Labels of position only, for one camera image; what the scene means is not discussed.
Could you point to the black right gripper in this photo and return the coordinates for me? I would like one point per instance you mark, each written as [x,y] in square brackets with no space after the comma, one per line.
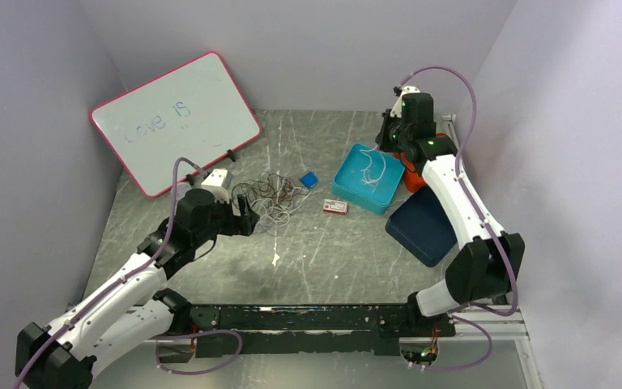
[381,138]

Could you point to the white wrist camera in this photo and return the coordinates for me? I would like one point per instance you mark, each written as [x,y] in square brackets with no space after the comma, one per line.
[218,183]
[400,92]

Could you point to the small clear plastic cup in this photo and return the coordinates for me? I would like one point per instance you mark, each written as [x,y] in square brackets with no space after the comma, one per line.
[181,189]

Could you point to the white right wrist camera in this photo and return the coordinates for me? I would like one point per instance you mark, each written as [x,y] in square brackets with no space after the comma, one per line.
[400,92]

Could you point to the pink framed whiteboard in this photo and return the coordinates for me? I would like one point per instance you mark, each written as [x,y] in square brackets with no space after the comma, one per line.
[195,111]

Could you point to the orange plastic bin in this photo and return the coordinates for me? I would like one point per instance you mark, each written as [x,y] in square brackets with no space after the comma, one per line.
[412,177]

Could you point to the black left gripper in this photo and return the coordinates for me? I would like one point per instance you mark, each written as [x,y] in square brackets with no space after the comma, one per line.
[236,224]

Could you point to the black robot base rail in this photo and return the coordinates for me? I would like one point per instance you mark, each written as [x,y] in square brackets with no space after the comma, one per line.
[378,328]

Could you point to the red white small card box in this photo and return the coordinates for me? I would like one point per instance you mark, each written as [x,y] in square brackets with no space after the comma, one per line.
[335,206]

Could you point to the dark blue plastic bin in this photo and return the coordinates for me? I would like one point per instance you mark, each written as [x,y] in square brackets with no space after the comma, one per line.
[421,226]

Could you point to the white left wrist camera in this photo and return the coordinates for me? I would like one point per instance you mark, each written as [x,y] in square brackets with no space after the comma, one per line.
[218,183]

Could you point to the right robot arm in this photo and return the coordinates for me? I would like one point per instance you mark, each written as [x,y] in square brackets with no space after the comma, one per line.
[489,257]

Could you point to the light blue plastic bin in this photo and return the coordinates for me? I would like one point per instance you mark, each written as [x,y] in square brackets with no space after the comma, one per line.
[368,178]

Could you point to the small blue stamp block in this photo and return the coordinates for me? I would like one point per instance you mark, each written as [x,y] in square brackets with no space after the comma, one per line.
[309,180]

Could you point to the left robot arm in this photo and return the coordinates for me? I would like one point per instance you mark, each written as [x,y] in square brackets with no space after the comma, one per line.
[132,306]

